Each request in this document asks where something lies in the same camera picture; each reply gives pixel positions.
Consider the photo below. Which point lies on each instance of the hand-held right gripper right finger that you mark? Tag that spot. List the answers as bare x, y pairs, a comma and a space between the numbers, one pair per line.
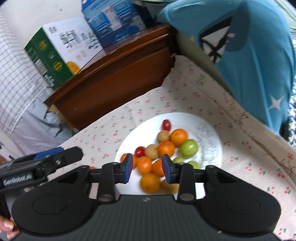
167, 169

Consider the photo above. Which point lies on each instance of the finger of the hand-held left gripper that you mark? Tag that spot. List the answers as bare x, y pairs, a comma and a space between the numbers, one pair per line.
48, 152
69, 155

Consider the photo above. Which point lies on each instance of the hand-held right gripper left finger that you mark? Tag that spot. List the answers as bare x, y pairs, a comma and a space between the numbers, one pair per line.
128, 168

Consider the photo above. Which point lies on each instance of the small green tomato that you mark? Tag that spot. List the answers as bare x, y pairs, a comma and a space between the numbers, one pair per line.
194, 164
178, 160

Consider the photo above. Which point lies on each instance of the brown longan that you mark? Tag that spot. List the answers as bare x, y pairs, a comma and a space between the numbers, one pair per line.
151, 151
167, 188
163, 136

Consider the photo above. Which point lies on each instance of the red cherry tomato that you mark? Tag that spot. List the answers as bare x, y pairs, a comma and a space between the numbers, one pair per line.
166, 124
139, 151

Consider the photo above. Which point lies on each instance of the large green tomato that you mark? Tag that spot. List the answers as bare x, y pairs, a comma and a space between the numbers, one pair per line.
188, 148

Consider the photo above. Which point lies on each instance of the white plate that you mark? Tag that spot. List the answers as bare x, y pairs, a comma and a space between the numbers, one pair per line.
143, 129

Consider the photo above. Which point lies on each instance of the person's left hand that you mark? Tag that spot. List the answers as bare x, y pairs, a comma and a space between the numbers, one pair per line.
5, 224

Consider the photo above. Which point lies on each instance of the light blue cloth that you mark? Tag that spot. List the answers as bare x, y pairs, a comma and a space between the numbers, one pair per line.
41, 129

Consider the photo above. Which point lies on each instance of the white plaid cloth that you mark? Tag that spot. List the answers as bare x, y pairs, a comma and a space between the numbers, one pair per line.
16, 81

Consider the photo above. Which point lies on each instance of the cherry print tablecloth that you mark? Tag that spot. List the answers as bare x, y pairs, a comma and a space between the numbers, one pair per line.
242, 201

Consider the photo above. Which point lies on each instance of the wooden headboard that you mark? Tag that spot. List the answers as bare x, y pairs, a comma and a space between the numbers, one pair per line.
111, 76

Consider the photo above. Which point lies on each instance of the beige floral bedsheet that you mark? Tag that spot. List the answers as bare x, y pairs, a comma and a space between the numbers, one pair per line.
201, 76

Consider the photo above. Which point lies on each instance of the green cardboard box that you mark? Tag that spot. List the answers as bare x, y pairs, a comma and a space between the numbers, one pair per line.
50, 51

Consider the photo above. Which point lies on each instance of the grey-green pillow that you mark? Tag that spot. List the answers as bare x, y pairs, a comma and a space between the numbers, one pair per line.
196, 58

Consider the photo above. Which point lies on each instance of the blue cardboard box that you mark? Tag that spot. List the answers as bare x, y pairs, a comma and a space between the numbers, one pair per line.
111, 20

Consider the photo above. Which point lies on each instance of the blue printed pillow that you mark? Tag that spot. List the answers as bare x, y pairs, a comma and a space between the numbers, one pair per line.
254, 58

